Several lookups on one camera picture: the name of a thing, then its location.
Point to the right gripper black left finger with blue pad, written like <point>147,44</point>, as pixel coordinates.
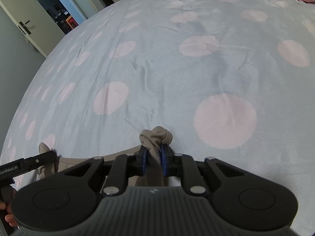
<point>121,169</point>

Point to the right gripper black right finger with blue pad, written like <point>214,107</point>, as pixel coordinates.
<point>183,167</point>

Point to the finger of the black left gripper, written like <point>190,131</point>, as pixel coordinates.
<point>37,161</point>

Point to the beige garment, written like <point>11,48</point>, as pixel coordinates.
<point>152,140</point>

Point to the person's left hand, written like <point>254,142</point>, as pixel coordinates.
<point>6,206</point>

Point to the light blue polka dot blanket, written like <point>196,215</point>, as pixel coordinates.
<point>232,79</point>

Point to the cream door with black handle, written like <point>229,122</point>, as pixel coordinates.
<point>35,23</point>

